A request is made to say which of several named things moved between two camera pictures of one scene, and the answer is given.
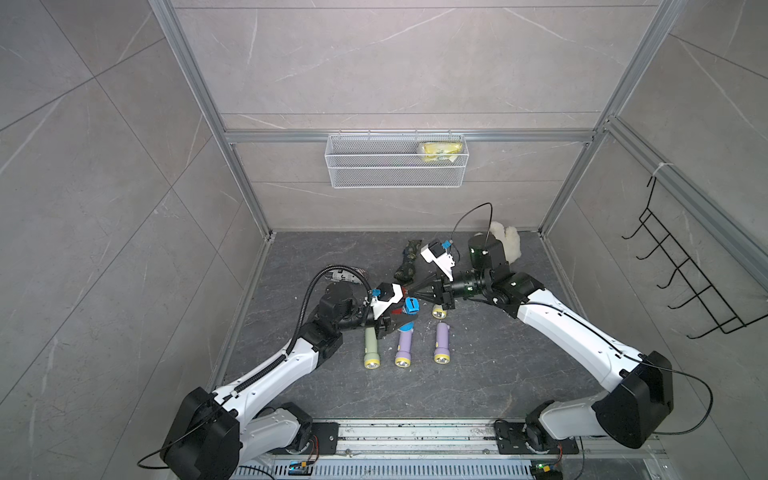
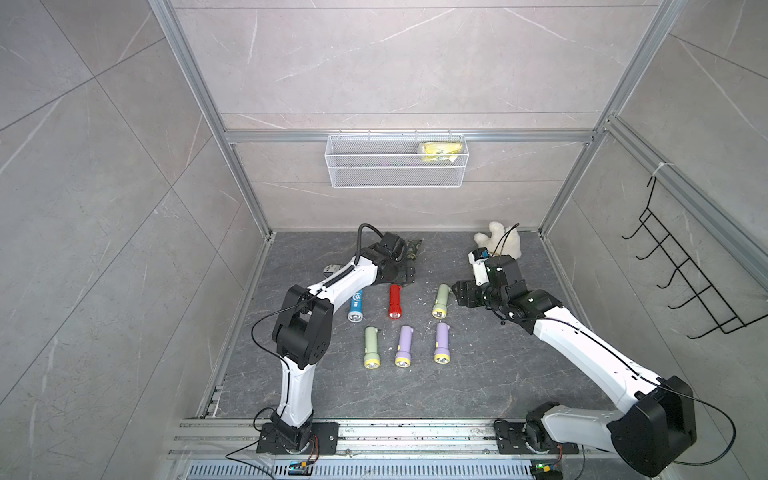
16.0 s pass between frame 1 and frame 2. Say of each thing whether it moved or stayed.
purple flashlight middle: stayed
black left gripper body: moved
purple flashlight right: stayed
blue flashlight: moved
